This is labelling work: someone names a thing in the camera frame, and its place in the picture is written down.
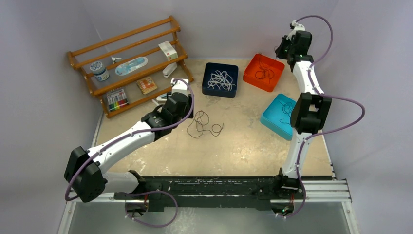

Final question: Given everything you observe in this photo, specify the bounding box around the brown cable bundle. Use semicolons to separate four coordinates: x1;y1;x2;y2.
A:
186;110;225;139

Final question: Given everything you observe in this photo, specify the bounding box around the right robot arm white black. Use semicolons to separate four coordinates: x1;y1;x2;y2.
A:
273;29;332;198

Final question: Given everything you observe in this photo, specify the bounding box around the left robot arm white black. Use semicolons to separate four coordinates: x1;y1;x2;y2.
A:
64;92;194;202

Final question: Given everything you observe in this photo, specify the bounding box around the small blue white stapler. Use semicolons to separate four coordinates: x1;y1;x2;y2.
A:
156;92;171;102

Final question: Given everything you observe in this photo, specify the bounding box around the orange square tray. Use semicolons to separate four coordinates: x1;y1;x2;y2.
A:
243;53;285;92

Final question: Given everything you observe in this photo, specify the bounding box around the orange patterned small pack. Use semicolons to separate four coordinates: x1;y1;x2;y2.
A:
136;77;158;95

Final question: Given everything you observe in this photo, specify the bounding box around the dark navy square tray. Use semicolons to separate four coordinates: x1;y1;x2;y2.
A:
202;62;239;98

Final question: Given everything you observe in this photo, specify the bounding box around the white red small box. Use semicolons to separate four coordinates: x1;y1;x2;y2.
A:
158;41;178;61

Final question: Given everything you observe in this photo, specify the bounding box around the wooden three-tier rack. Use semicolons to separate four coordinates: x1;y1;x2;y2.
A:
68;15;194;119

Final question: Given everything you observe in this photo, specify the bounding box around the coloured marker set pack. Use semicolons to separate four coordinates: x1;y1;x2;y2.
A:
106;88;130;112

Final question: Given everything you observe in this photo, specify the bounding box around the oval blue white package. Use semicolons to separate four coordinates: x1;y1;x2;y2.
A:
115;57;149;76

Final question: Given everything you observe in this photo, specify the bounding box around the cyan square tray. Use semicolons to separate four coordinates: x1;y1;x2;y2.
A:
260;94;296;141

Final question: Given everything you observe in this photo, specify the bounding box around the small metal clip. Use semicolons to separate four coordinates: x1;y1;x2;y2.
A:
111;57;122;64

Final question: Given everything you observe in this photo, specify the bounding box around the blue white round jar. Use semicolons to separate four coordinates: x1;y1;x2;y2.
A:
89;61;110;81

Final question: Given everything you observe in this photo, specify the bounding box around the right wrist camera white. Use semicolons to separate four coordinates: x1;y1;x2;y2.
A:
287;20;305;40

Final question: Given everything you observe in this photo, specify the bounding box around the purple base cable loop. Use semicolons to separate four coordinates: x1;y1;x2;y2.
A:
124;189;180;229

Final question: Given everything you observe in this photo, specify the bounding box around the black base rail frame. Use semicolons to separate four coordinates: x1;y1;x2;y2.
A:
113;175;352;214

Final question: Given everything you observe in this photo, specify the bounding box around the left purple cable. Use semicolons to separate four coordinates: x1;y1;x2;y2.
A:
64;78;195;202

